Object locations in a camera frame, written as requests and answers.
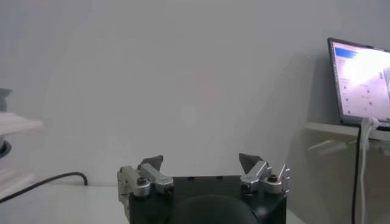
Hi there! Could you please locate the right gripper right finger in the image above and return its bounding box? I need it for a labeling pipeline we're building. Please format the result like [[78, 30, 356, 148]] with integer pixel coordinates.
[[239, 153, 291, 195]]

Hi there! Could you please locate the black hanging cable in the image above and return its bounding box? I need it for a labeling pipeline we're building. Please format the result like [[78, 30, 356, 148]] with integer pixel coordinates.
[[351, 124, 363, 224]]

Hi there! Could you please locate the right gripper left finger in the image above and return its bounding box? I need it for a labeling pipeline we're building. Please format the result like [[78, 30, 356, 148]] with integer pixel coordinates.
[[117, 155, 174, 198]]

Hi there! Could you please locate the white side table with laptop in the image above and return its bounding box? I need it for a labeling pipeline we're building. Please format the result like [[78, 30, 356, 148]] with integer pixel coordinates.
[[304, 121, 390, 224]]

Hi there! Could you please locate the black cooker power cord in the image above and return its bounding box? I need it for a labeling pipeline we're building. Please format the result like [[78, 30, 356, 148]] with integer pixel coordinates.
[[0, 172, 88, 204]]

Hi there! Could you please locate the white usb cable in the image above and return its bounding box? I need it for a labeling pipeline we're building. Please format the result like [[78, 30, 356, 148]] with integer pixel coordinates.
[[359, 117, 381, 224]]

